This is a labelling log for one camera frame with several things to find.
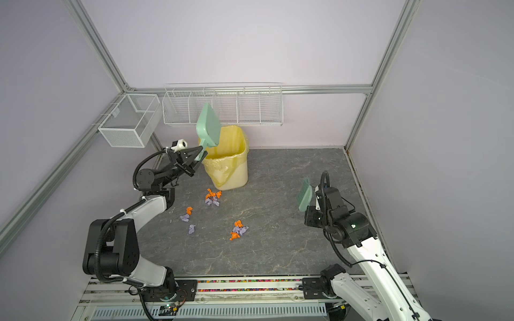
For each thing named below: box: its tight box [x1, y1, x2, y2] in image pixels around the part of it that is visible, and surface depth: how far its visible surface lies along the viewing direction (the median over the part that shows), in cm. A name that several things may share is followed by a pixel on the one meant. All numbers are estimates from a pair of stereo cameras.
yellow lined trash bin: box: [202, 125, 250, 191], surface depth 93 cm
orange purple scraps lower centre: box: [228, 220, 250, 241], surface depth 89 cm
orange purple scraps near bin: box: [204, 187, 223, 207], surface depth 101 cm
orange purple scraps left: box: [179, 206, 194, 223], surface depth 95 cm
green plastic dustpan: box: [196, 102, 222, 153], surface depth 70 cm
